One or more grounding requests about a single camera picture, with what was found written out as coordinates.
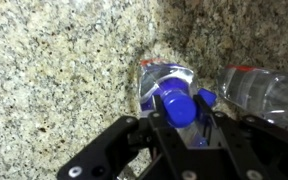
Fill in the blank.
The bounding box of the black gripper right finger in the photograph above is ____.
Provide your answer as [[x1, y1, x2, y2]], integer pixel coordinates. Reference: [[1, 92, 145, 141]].
[[193, 94, 288, 180]]

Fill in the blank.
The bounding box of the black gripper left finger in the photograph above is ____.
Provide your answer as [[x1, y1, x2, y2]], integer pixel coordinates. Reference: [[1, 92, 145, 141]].
[[57, 95, 190, 180]]

